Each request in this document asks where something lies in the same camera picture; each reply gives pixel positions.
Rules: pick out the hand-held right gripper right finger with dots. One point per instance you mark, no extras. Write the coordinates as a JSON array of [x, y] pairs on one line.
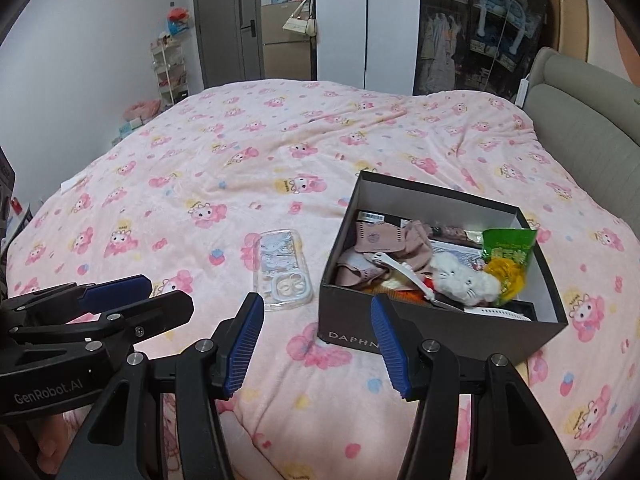
[[392, 345]]

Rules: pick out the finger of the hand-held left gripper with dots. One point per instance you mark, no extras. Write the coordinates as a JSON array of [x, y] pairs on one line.
[[150, 315], [115, 292]]

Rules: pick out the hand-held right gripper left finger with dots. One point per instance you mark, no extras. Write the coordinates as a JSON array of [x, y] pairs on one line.
[[245, 345]]

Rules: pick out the black shoe box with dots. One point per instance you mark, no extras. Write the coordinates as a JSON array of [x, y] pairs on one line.
[[450, 340]]

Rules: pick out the clear printed phone case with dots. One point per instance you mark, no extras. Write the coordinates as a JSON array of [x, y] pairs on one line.
[[280, 260]]

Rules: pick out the green snack packet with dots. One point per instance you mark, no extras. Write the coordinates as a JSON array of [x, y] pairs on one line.
[[505, 245]]

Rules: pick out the person's left hand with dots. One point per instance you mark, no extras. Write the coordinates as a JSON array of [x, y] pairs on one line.
[[55, 432]]

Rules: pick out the red printed packet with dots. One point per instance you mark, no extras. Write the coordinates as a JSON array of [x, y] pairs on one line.
[[395, 294]]

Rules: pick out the small red item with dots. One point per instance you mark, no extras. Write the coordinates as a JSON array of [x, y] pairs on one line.
[[16, 206]]

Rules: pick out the pink printed blanket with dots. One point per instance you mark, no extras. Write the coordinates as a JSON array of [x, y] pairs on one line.
[[225, 160]]

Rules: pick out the pink floor plush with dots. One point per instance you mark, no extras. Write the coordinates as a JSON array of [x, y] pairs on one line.
[[142, 109]]

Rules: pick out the white storage rack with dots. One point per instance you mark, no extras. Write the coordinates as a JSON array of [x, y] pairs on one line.
[[170, 75]]

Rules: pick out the pink printed pajamas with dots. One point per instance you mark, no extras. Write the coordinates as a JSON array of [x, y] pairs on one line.
[[590, 465]]

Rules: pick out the grey door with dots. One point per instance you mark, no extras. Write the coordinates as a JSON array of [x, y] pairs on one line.
[[220, 35]]

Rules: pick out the red plush toy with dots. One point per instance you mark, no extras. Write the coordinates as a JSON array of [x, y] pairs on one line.
[[179, 17]]

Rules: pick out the grey padded headboard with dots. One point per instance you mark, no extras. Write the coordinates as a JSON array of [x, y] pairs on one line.
[[575, 125]]

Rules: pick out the white power strip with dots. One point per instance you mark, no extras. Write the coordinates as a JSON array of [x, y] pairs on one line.
[[524, 91]]

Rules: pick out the beige cabinet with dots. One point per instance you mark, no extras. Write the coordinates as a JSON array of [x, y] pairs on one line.
[[285, 60]]

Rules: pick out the dark open closet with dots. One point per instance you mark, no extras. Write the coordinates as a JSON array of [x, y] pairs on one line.
[[450, 35]]

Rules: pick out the white wardrobe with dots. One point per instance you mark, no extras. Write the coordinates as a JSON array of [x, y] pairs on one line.
[[390, 25]]

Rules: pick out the cream handbag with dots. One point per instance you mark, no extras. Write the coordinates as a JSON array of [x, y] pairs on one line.
[[300, 25]]

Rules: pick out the blue white plush toy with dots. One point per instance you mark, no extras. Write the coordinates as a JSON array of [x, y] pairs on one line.
[[492, 2]]

